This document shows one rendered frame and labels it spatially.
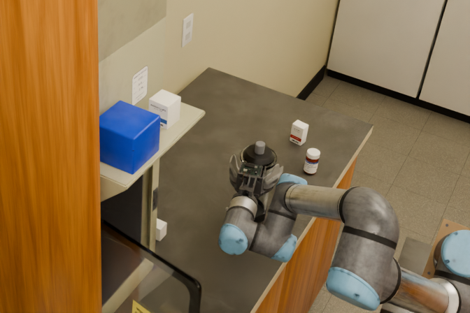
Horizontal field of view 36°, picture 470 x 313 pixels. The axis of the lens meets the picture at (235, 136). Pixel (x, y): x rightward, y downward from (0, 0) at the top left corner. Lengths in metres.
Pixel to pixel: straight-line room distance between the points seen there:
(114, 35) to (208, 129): 1.19
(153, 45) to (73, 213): 0.40
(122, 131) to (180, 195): 0.89
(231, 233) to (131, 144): 0.52
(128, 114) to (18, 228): 0.34
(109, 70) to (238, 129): 1.19
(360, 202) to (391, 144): 2.80
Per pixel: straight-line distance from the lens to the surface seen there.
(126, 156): 1.44
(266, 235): 1.87
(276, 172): 2.07
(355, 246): 1.52
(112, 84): 1.49
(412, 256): 2.25
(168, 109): 1.56
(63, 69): 1.25
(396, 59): 4.61
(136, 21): 1.49
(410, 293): 1.68
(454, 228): 2.12
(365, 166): 4.12
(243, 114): 2.67
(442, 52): 4.52
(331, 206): 1.66
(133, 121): 1.45
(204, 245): 2.13
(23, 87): 1.34
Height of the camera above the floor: 2.44
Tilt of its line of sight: 36 degrees down
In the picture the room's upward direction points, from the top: 7 degrees clockwise
